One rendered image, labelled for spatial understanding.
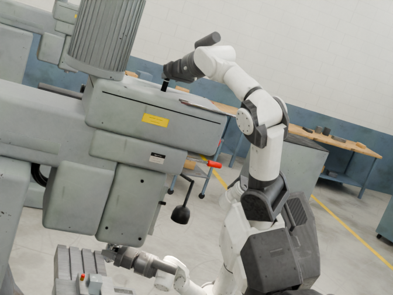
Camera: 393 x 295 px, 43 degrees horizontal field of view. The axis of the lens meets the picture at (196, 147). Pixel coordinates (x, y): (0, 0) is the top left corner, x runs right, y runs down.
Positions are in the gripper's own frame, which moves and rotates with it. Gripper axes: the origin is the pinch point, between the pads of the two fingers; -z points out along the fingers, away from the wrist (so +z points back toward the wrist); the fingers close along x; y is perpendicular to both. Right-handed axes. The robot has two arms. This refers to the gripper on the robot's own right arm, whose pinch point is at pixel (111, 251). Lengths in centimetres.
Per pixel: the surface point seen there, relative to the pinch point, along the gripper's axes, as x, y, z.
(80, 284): -5.9, 21.8, -9.2
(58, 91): -13, -49, -41
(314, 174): -469, 48, 139
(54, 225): 21.4, -13.2, -17.4
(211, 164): 1, -46, 25
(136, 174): 10.2, -36.3, 2.3
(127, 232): 8.7, -14.1, 5.2
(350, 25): -787, -161, 150
